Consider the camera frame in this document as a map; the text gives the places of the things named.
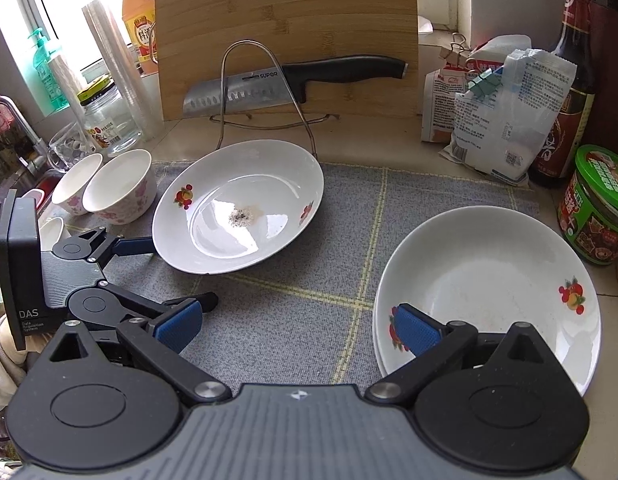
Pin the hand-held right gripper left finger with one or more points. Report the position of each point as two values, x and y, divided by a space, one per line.
179 322

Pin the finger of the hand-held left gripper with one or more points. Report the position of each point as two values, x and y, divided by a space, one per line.
136 246
209 301

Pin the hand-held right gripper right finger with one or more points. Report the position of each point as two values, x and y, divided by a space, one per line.
414 327

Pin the white pink-flowered bowl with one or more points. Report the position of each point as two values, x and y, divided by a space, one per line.
119 180
74 180
54 232

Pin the white floral plate with stain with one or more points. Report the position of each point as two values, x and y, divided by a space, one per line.
249 185

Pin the grey checked dish mat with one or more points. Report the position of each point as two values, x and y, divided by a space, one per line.
289 320

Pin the clear glass mug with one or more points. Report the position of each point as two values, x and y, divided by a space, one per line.
64 147

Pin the glass jar with green lid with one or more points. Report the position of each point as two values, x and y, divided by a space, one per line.
114 125

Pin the metal faucet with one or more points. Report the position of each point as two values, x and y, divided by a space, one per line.
26 132

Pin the clear plastic wrap roll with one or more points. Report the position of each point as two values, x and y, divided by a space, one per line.
119 70

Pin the green dish soap bottle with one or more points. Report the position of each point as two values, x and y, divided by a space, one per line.
46 75

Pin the orange cooking wine jug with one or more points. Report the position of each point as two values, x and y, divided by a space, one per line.
139 35

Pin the green lidded sauce jar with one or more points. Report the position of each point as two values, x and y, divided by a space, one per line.
596 210

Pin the white blue printed packet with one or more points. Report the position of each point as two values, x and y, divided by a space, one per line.
509 130

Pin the white red printed bag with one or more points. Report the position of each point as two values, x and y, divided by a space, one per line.
441 105

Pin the dark soy sauce bottle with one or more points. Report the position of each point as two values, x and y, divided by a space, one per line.
564 125

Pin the green binder clip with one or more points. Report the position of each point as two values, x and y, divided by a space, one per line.
484 85

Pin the metal binder clip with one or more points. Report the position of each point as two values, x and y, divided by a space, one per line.
456 52

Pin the bamboo cutting board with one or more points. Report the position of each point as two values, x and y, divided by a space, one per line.
289 10

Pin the dark red knife block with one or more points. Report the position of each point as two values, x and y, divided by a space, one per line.
611 85

